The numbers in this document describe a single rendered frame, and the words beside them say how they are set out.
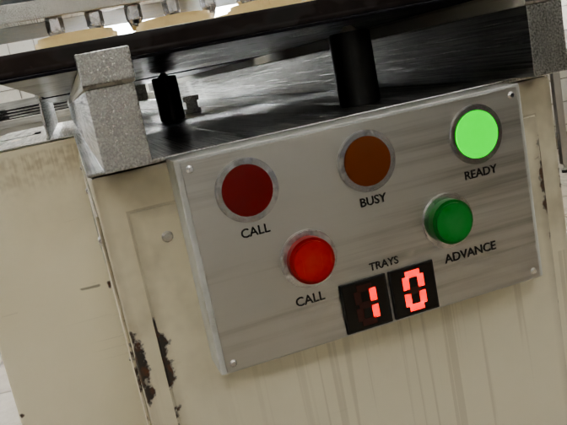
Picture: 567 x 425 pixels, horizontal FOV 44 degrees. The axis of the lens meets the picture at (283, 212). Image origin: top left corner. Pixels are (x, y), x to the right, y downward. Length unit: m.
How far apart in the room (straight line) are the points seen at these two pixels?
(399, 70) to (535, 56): 0.20
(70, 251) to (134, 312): 0.70
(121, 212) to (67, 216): 0.70
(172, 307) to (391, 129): 0.18
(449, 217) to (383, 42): 0.27
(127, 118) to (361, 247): 0.17
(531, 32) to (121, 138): 0.28
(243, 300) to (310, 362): 0.08
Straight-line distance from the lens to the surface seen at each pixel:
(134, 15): 1.20
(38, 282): 1.17
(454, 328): 0.54
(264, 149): 0.43
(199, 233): 0.43
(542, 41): 0.52
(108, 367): 1.21
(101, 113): 0.41
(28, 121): 3.77
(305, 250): 0.44
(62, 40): 0.44
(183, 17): 0.44
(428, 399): 0.55
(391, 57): 0.69
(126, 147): 0.42
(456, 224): 0.48
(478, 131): 0.49
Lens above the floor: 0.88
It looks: 12 degrees down
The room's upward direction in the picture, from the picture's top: 11 degrees counter-clockwise
